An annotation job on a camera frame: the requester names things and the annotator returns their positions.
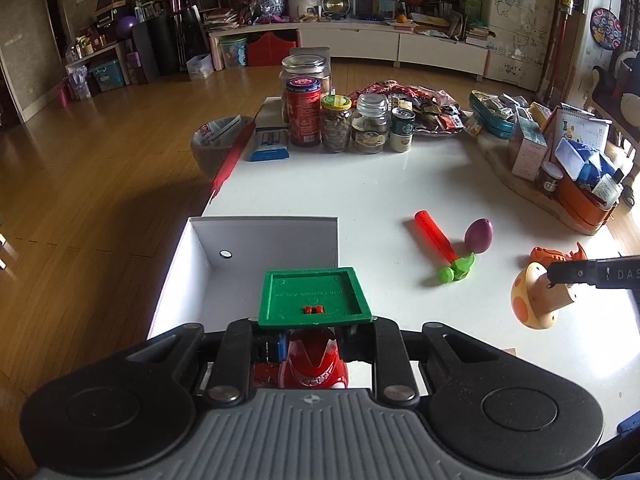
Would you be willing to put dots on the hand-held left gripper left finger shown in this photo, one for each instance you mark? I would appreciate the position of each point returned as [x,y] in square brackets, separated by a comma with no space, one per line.
[277,349]

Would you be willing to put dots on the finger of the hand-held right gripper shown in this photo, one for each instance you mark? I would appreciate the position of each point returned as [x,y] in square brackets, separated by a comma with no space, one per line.
[590,272]

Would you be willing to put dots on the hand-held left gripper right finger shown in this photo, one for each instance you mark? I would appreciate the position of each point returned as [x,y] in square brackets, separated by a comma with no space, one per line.
[362,347]

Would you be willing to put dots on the orange plastic toy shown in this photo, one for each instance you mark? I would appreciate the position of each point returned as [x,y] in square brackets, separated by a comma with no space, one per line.
[542,255]

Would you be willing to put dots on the yellow mushroom toy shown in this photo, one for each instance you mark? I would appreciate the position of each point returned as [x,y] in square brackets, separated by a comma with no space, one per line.
[530,300]

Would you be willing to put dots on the red figure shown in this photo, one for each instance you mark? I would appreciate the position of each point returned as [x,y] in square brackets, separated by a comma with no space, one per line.
[310,290]

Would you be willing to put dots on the white cardboard box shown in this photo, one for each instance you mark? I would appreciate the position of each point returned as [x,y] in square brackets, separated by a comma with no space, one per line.
[280,245]

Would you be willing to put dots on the purple toy egg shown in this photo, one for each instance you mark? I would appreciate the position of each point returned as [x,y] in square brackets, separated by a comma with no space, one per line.
[478,236]

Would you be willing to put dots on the red toy hammer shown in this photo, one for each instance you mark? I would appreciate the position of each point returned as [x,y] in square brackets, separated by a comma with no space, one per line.
[432,232]

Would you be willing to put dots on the container with green lid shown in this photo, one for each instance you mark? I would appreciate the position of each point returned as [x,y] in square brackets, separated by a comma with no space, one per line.
[233,52]

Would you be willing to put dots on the orange basket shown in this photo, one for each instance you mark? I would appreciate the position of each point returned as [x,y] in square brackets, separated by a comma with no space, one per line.
[580,205]

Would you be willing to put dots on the wooden tray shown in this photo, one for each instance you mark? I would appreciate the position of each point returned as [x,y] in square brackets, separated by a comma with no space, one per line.
[545,205]

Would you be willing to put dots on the white bottle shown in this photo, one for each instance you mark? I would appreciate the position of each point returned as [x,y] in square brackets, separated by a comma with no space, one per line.
[607,187]

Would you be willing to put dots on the small jar with dark lid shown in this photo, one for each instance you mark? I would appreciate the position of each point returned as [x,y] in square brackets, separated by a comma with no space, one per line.
[550,182]

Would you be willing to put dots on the blue and white pouch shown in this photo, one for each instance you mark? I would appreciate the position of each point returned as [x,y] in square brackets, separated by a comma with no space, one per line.
[575,157]

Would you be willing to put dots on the pink and white carton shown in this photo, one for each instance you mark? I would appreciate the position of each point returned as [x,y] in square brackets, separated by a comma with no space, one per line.
[525,155]

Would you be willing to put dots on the desk calendar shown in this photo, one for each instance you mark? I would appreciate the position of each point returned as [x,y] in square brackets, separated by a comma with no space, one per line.
[585,135]

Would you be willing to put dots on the teal tin tray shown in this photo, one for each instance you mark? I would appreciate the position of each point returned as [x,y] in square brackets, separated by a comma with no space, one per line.
[492,120]

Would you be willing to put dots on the long red strip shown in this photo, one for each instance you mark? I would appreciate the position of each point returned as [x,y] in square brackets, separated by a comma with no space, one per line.
[230,165]

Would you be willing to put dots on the blue and white box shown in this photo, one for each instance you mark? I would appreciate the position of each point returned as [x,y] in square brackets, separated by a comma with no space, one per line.
[267,152]

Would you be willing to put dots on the woven waste basket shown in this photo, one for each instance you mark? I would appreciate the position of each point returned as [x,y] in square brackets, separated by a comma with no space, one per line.
[210,155]

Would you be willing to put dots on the glass jar with glass lid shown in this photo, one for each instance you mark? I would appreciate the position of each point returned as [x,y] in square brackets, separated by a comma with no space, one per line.
[370,130]

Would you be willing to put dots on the green and white can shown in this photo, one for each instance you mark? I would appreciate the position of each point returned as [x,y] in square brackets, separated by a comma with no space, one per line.
[401,132]

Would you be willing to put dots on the seed jar with yellow lid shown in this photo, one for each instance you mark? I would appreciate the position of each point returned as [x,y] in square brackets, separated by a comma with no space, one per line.
[335,127]

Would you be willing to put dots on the pile of snack packets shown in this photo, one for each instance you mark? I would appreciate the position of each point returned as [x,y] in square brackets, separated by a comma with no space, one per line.
[430,110]

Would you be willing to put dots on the red tin can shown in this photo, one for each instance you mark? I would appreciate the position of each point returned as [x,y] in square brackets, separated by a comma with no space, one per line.
[303,115]

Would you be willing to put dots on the white flat box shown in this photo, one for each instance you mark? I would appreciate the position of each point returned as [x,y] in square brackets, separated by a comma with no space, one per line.
[270,110]

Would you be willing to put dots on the round dartboard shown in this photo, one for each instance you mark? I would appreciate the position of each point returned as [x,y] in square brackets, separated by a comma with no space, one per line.
[605,27]

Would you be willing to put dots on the white cabinet with drawings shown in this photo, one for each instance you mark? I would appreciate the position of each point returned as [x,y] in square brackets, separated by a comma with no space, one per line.
[520,35]

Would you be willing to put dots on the large glass jar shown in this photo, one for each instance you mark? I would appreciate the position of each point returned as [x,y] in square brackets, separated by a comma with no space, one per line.
[305,67]

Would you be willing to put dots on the clear plastic storage box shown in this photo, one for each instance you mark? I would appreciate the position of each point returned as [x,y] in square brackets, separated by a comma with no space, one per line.
[200,66]

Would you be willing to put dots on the red storage box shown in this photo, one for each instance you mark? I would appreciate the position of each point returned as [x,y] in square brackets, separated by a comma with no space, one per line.
[270,52]

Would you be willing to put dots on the white low cabinet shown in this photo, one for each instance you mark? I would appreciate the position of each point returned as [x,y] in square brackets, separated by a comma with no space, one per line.
[360,42]

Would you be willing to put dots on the teal storage bin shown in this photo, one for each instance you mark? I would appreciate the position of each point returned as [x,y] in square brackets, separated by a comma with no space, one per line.
[107,77]

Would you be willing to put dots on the black panel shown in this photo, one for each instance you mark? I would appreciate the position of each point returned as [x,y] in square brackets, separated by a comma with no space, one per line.
[160,45]

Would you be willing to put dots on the small red bin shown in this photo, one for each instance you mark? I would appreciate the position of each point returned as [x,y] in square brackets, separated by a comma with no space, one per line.
[63,96]

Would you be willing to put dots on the round metal dish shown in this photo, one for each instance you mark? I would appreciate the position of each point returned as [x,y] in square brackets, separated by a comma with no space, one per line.
[336,6]

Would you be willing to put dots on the white pot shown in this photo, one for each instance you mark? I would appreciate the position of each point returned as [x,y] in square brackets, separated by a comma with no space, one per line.
[305,2]

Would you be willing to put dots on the purple ball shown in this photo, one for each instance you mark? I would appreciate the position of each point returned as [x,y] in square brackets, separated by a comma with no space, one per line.
[127,26]

